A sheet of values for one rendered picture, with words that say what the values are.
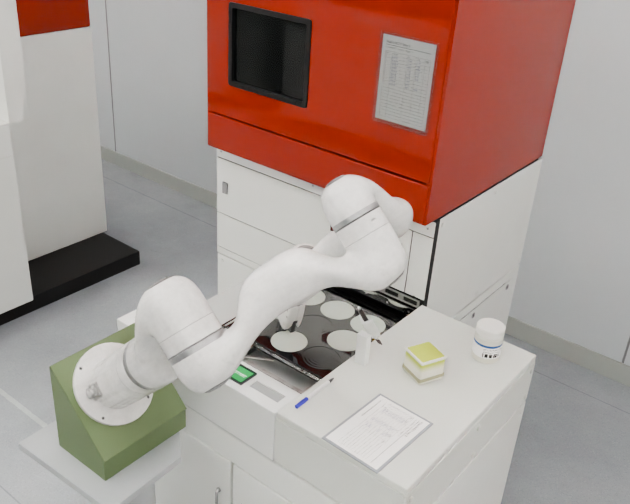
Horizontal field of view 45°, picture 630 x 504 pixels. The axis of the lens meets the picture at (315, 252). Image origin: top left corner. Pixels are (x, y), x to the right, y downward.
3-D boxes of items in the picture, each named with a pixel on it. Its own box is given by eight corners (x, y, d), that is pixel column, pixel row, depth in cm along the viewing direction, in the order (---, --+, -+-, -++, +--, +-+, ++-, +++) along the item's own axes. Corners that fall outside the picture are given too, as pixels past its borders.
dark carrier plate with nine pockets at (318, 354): (305, 282, 232) (305, 280, 232) (399, 325, 214) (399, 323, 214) (226, 327, 208) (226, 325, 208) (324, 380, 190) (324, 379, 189)
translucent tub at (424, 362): (426, 362, 187) (429, 339, 184) (444, 379, 182) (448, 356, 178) (401, 369, 184) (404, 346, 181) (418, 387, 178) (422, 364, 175)
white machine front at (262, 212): (221, 249, 263) (222, 140, 244) (421, 343, 220) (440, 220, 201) (215, 252, 261) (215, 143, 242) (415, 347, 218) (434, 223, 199)
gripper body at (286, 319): (275, 277, 195) (267, 301, 203) (287, 309, 189) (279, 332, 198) (302, 272, 197) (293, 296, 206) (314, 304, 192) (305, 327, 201)
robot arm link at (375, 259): (158, 327, 151) (199, 397, 151) (144, 333, 139) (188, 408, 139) (372, 199, 151) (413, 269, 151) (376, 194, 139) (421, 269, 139)
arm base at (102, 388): (94, 440, 163) (130, 421, 150) (58, 360, 165) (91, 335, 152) (164, 405, 176) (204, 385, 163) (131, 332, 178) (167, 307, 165)
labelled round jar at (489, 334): (479, 344, 195) (485, 314, 191) (503, 356, 192) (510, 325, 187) (465, 356, 190) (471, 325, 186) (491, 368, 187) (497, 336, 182)
